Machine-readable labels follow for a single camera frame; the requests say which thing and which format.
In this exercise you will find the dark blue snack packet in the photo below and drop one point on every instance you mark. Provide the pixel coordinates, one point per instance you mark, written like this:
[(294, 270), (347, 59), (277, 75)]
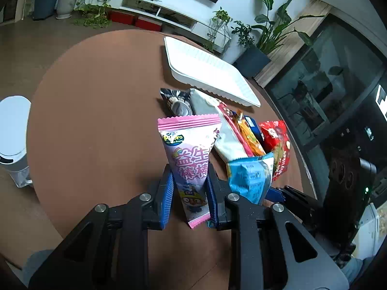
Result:
[(255, 129)]

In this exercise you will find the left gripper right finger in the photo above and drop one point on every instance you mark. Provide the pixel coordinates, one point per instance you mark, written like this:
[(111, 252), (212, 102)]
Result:
[(216, 191)]

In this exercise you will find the pink Pororo snack bag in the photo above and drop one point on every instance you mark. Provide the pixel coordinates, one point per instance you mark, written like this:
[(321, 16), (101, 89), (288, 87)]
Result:
[(188, 142)]

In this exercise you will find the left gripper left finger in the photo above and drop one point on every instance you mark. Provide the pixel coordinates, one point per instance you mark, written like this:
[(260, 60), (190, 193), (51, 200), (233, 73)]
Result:
[(163, 198)]

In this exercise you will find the white plastic tray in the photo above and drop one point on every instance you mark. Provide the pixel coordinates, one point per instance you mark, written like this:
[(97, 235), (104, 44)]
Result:
[(192, 66)]

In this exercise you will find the silver dark snack packet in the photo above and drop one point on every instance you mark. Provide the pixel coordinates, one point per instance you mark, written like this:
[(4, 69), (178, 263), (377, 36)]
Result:
[(178, 101)]

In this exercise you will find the right red storage box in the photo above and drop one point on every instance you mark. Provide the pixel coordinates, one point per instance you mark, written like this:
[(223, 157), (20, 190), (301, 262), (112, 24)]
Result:
[(148, 23)]

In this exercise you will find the trailing vine plant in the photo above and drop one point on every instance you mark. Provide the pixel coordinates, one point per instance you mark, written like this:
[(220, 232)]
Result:
[(218, 34)]

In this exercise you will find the white red snack packet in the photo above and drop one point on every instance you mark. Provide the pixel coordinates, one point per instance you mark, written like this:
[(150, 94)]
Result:
[(230, 145)]

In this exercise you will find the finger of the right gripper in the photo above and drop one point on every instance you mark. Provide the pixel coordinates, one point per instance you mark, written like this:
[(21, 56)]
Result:
[(274, 195)]

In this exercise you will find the orange snack stick packet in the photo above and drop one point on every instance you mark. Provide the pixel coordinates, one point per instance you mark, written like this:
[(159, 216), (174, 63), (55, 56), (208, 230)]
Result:
[(248, 135)]

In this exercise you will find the left red storage box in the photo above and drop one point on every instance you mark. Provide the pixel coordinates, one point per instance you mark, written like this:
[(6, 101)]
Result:
[(122, 18)]

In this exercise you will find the white trash bin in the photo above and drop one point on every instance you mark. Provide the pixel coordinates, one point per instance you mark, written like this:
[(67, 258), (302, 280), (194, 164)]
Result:
[(14, 116)]

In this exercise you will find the red chocolate snack bag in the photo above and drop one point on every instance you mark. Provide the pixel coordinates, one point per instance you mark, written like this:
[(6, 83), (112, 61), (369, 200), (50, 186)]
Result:
[(276, 141)]

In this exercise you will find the red storage box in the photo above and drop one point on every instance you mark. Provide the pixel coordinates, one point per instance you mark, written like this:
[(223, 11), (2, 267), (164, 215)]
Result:
[(122, 18), (148, 23)]

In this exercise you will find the tall plant blue pot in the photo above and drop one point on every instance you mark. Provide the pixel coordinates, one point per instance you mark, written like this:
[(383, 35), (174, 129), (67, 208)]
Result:
[(266, 36)]

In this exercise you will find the light blue snack packet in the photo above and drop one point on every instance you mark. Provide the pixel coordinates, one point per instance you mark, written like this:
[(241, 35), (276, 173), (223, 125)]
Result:
[(251, 177)]

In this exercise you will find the white TV cabinet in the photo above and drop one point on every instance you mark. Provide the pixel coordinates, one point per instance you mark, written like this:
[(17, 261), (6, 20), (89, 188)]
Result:
[(182, 24)]

